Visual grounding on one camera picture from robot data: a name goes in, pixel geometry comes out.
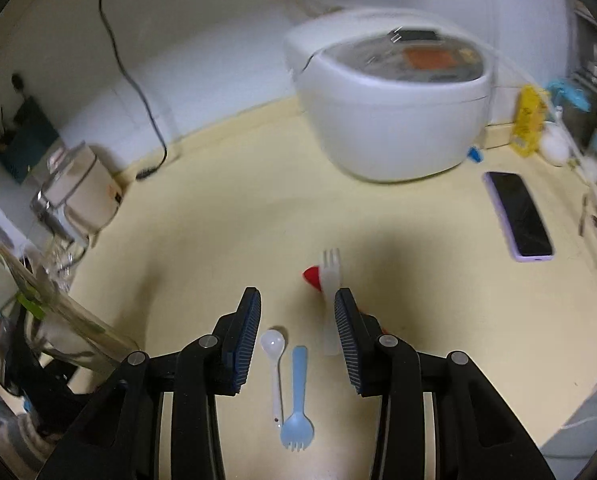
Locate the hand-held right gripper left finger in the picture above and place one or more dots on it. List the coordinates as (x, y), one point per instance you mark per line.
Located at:
(245, 342)

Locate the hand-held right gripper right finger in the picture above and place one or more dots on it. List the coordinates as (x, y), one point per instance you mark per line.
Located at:
(347, 342)

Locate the white plastic spoon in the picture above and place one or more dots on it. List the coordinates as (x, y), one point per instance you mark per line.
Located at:
(272, 345)

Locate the blue plastic spork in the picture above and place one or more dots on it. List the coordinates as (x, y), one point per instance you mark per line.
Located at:
(298, 375)

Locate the translucent white plastic fork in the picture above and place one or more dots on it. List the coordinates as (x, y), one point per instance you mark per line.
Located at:
(331, 280)

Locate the red plastic spoon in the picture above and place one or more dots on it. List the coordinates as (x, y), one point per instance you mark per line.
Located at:
(311, 278)

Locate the large clear glass jar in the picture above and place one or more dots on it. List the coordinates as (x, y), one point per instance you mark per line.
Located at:
(63, 320)

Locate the white electric kettle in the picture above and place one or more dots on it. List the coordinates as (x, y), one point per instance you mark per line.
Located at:
(91, 195)

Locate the smartphone in lilac case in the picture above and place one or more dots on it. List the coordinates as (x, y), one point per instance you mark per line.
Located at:
(518, 215)

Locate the white rice cooker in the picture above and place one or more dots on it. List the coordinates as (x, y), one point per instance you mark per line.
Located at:
(378, 125)

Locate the small blue clip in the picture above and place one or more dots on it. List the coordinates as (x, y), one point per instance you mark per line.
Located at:
(474, 155)

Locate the white round object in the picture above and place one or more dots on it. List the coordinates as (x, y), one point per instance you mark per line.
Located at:
(554, 147)

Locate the yellow packet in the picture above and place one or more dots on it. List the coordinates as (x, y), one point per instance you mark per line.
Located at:
(528, 120)

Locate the light blue plastic object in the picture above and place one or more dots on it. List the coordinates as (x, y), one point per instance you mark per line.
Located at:
(571, 94)

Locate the teal wall box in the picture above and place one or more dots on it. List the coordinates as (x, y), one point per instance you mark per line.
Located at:
(28, 145)

